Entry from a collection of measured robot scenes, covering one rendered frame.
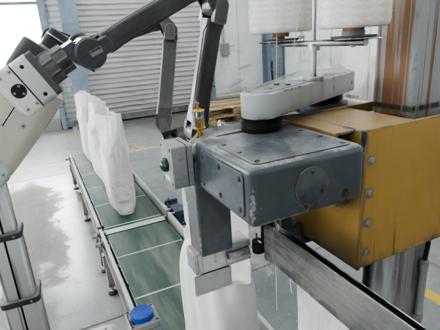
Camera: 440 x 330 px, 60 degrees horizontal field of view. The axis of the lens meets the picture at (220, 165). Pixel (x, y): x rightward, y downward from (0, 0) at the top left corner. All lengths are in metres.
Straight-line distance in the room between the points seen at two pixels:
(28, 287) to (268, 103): 1.13
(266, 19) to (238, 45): 8.36
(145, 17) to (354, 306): 0.85
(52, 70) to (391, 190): 0.85
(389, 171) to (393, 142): 0.06
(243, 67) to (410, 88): 8.55
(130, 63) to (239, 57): 2.58
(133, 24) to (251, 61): 8.50
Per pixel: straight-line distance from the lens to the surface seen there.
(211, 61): 1.19
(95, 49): 1.06
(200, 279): 0.93
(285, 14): 1.00
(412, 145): 0.92
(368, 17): 0.81
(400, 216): 0.96
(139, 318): 1.09
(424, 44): 0.99
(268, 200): 0.62
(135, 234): 2.54
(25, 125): 1.24
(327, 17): 0.83
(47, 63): 1.07
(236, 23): 9.36
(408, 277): 1.20
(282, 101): 0.82
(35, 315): 1.64
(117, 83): 8.38
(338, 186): 0.70
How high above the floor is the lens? 1.53
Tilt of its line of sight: 18 degrees down
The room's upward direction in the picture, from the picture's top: 4 degrees counter-clockwise
